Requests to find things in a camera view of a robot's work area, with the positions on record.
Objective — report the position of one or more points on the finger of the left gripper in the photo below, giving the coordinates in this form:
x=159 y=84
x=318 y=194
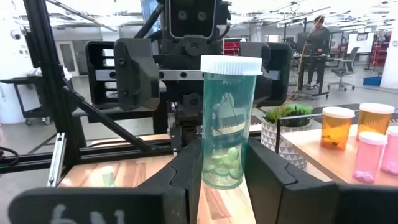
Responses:
x=136 y=74
x=252 y=49

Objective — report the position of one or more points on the grey door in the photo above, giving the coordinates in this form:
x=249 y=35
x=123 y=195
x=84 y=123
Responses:
x=66 y=57

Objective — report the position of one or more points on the green plant in patterned pot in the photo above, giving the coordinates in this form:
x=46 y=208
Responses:
x=280 y=140

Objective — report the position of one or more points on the blue storage bin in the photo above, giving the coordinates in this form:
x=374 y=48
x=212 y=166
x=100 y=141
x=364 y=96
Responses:
x=371 y=81

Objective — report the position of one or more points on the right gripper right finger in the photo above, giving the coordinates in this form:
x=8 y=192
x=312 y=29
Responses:
x=280 y=193

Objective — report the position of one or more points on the wooden shelf black metal legs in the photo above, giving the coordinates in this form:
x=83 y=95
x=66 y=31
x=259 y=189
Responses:
x=329 y=161

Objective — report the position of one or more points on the white dome security camera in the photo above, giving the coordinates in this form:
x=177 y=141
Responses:
x=15 y=35

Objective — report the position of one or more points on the silver aluminium strut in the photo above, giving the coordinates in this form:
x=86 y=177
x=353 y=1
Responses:
x=57 y=158

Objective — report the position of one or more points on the red parts rack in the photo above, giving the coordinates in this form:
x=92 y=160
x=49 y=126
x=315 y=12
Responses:
x=377 y=53
x=230 y=46

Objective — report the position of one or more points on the office chair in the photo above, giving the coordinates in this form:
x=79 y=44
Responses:
x=346 y=67

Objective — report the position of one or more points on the person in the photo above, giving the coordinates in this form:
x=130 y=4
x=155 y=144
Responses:
x=318 y=40

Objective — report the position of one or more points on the pink pill bottle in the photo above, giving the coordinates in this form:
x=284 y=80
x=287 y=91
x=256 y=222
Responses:
x=368 y=158
x=392 y=152

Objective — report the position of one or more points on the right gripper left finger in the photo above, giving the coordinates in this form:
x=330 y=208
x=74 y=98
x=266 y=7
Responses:
x=180 y=186

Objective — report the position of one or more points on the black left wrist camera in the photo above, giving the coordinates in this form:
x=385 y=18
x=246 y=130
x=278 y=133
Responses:
x=192 y=25

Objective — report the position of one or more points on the black utility cart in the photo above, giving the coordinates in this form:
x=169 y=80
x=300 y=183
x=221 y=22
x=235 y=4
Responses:
x=18 y=81

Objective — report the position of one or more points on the white display board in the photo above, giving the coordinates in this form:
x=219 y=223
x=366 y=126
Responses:
x=360 y=46

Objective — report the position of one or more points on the large orange pill bottle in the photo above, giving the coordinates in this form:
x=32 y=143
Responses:
x=373 y=121
x=335 y=130

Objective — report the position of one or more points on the black aluminium rig frame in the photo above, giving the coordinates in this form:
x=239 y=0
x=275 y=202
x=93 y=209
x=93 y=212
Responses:
x=49 y=93

